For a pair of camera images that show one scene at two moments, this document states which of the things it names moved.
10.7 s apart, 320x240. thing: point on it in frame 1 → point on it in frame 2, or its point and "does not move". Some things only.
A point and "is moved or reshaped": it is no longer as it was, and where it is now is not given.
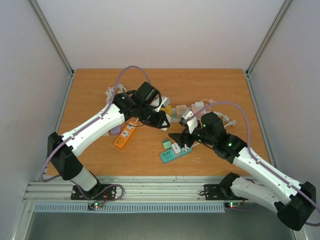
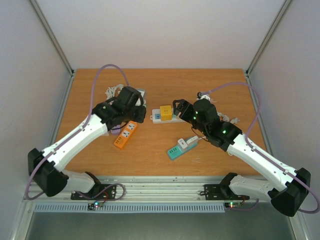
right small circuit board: [233, 205] does not move
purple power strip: [115, 129] does not move
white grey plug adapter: [176, 150] is moved or reshaped
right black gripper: [188, 137] → [185, 112]
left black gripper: [158, 123] → [140, 119]
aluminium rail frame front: [136, 190] does not move
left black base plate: [109, 193] does not move
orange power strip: [125, 134] does not move
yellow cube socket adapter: [167, 109] does not move
